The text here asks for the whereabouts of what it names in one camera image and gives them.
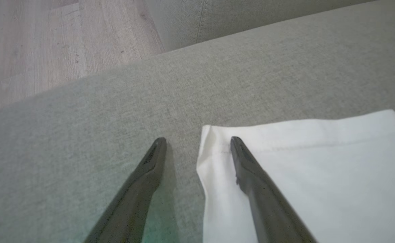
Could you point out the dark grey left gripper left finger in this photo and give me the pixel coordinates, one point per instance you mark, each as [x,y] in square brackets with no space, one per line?
[133,202]

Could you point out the white cloth garment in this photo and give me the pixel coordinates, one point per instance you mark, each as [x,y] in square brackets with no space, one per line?
[336,175]

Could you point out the grey fabric sofa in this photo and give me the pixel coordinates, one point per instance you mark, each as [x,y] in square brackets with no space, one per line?
[82,135]

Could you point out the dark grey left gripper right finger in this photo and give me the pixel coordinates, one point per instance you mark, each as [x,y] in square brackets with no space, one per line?
[268,209]

